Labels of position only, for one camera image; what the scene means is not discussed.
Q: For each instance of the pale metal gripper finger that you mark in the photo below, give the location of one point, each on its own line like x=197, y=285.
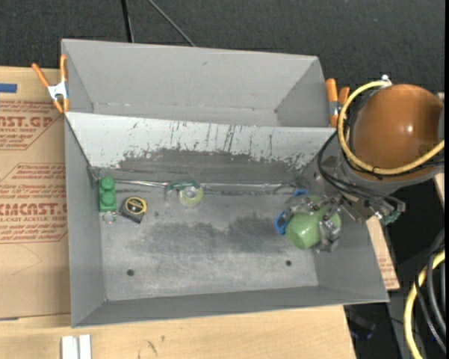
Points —
x=329, y=234
x=309, y=205

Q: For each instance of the light green cup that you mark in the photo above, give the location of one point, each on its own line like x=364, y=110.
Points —
x=304, y=232

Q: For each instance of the blue plastic object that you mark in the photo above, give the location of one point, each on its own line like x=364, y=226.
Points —
x=280, y=223

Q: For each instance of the grey metal bin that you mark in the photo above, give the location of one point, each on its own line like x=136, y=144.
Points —
x=209, y=253

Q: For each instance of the clear tape roll with dispenser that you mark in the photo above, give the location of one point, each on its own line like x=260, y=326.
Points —
x=189, y=196

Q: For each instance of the black and yellow tape measure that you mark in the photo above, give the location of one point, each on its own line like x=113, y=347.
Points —
x=134, y=208

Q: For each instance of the small silver round object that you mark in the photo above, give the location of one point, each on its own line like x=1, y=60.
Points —
x=108, y=217

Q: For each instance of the green toy building block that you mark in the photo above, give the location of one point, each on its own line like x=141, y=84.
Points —
x=107, y=196

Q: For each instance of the brown cardboard board red print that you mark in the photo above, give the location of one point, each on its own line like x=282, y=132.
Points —
x=30, y=260

